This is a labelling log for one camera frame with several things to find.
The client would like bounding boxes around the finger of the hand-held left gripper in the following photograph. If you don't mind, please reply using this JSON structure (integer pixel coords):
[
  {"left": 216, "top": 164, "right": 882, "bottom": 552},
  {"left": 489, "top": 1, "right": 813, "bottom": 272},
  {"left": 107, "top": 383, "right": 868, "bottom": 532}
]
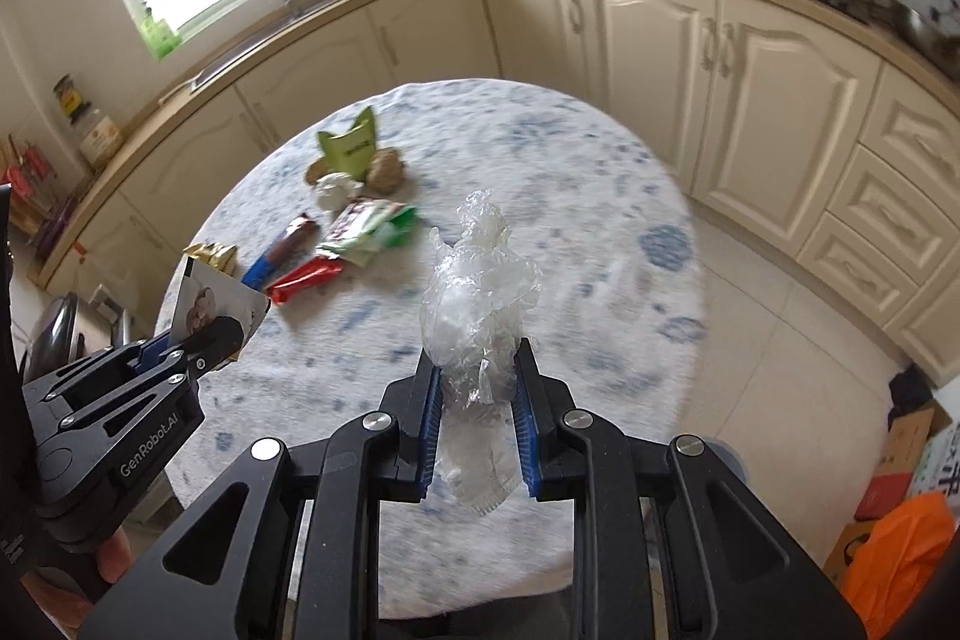
[
  {"left": 60, "top": 316, "right": 245, "bottom": 429},
  {"left": 22, "top": 332, "right": 173, "bottom": 405}
]

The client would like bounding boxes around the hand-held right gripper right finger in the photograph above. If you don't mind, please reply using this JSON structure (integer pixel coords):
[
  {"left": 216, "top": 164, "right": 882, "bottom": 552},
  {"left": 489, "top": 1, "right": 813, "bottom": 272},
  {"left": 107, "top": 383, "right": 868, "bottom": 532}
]
[{"left": 514, "top": 338, "right": 869, "bottom": 640}]

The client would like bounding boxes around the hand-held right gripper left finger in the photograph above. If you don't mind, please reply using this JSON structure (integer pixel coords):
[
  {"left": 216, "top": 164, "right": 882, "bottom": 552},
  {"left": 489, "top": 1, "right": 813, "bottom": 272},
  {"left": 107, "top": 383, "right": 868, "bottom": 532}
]
[{"left": 79, "top": 359, "right": 445, "bottom": 640}]

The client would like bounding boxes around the white picture snack packet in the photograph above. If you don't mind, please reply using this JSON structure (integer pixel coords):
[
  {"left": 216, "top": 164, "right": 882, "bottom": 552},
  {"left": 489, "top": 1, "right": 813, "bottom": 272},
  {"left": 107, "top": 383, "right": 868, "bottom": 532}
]
[{"left": 172, "top": 257, "right": 272, "bottom": 360}]

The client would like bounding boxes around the gold snack packet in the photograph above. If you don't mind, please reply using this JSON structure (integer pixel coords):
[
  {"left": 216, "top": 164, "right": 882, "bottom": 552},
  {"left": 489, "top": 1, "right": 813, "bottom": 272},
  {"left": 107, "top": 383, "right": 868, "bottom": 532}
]
[{"left": 183, "top": 242, "right": 240, "bottom": 275}]

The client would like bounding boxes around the clear plastic bag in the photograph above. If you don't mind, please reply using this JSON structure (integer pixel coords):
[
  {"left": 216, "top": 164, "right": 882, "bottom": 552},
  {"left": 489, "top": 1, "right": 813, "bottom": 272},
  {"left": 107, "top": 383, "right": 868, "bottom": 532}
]
[{"left": 421, "top": 190, "right": 543, "bottom": 518}]

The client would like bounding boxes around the person's left hand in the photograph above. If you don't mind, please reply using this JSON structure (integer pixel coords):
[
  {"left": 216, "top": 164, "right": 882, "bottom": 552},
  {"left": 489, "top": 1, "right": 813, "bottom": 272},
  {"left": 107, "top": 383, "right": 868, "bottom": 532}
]
[{"left": 19, "top": 526, "right": 135, "bottom": 630}]

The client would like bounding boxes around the red snack wrapper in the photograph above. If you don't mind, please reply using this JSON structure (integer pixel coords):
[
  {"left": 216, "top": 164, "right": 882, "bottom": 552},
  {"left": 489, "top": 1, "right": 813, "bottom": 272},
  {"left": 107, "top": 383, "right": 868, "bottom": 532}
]
[{"left": 268, "top": 255, "right": 345, "bottom": 307}]

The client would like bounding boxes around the brown blue bar wrapper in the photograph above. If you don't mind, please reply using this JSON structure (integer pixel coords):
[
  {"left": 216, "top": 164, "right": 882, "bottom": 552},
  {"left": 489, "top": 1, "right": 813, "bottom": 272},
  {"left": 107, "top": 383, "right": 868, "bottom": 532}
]
[{"left": 241, "top": 213, "right": 320, "bottom": 291}]

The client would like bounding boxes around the cream cabinet door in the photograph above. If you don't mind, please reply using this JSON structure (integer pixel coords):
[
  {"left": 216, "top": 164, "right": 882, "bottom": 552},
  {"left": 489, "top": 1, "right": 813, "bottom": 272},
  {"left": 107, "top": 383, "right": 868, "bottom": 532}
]
[
  {"left": 41, "top": 188, "right": 190, "bottom": 313},
  {"left": 478, "top": 0, "right": 590, "bottom": 103},
  {"left": 692, "top": 0, "right": 881, "bottom": 256},
  {"left": 896, "top": 265, "right": 960, "bottom": 380},
  {"left": 576, "top": 0, "right": 722, "bottom": 193},
  {"left": 366, "top": 0, "right": 502, "bottom": 95},
  {"left": 235, "top": 14, "right": 392, "bottom": 155},
  {"left": 124, "top": 100, "right": 262, "bottom": 253}
]

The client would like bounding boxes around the green white snack packet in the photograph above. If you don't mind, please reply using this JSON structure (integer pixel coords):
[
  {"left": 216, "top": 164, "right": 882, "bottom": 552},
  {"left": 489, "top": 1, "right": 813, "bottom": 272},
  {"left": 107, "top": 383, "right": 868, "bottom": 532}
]
[{"left": 318, "top": 197, "right": 418, "bottom": 268}]

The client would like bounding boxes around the white crumpled tissue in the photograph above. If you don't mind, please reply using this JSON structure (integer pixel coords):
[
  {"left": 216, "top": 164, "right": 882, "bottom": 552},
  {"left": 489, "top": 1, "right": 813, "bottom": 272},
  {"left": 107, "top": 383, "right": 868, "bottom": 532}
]
[{"left": 314, "top": 170, "right": 362, "bottom": 211}]

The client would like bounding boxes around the round table with patterned cloth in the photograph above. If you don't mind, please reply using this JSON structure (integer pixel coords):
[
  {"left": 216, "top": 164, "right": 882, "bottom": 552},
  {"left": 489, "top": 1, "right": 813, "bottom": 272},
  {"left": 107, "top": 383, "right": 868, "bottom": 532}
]
[{"left": 169, "top": 77, "right": 710, "bottom": 620}]

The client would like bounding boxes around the bundle of red packets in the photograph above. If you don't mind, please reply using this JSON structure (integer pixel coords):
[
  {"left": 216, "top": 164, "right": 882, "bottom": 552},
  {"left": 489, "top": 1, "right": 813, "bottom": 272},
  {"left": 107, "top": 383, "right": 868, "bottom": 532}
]
[{"left": 0, "top": 136, "right": 59, "bottom": 238}]

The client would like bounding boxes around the white labelled jar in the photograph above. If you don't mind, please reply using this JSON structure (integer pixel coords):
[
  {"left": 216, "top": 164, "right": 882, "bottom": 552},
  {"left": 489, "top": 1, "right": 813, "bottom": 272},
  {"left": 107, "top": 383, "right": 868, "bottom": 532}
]
[{"left": 78, "top": 107, "right": 126, "bottom": 170}]

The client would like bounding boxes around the yellow labelled jar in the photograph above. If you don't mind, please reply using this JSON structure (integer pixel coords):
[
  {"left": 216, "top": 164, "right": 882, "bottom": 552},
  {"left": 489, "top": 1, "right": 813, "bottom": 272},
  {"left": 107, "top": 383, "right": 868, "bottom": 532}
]
[{"left": 52, "top": 74, "right": 89, "bottom": 126}]

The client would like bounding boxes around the green sponge pack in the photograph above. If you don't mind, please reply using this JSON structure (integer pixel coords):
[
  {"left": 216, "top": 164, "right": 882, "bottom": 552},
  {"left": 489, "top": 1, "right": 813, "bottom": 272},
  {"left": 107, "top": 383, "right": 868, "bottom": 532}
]
[{"left": 138, "top": 8, "right": 182, "bottom": 61}]

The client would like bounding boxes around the steel sink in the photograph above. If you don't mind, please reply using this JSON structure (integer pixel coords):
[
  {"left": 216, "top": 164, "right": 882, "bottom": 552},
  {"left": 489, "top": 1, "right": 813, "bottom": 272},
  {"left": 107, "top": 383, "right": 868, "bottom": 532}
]
[{"left": 190, "top": 0, "right": 422, "bottom": 95}]

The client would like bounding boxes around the plain cardboard box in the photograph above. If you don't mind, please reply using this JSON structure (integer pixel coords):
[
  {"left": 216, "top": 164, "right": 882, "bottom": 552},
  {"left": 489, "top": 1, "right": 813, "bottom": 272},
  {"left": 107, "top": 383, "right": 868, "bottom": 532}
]
[{"left": 823, "top": 518, "right": 880, "bottom": 582}]

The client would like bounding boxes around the cream kitchen cabinet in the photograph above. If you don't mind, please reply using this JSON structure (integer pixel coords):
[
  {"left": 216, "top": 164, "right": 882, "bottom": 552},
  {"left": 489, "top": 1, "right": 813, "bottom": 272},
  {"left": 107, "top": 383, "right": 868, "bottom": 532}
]
[{"left": 37, "top": 0, "right": 960, "bottom": 386}]

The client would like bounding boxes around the cream cabinet drawer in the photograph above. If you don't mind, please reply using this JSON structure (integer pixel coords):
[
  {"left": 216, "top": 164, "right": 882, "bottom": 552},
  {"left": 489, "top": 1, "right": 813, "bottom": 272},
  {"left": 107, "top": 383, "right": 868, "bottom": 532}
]
[
  {"left": 857, "top": 62, "right": 960, "bottom": 181},
  {"left": 827, "top": 146, "right": 960, "bottom": 256},
  {"left": 796, "top": 212, "right": 923, "bottom": 321}
]

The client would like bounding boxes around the red brown cardboard box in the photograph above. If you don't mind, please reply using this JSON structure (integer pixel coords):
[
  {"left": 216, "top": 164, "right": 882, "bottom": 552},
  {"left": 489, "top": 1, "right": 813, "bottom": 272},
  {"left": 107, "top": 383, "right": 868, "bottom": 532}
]
[{"left": 853, "top": 400, "right": 955, "bottom": 522}]

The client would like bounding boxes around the black cloth bundle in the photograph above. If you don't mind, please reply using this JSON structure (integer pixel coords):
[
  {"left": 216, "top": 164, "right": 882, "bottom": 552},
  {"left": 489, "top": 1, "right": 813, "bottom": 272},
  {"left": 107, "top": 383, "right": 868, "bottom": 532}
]
[{"left": 888, "top": 365, "right": 935, "bottom": 435}]

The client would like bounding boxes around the orange plastic bag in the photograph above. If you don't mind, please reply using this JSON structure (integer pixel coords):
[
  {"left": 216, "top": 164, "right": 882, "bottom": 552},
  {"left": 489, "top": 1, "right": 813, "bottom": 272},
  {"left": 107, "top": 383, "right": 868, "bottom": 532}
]
[{"left": 838, "top": 490, "right": 959, "bottom": 623}]

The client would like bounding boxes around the white rice bag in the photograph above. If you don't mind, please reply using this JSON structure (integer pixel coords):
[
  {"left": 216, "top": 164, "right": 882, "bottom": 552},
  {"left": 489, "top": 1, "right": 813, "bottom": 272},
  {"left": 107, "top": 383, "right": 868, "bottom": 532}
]
[{"left": 910, "top": 421, "right": 960, "bottom": 500}]

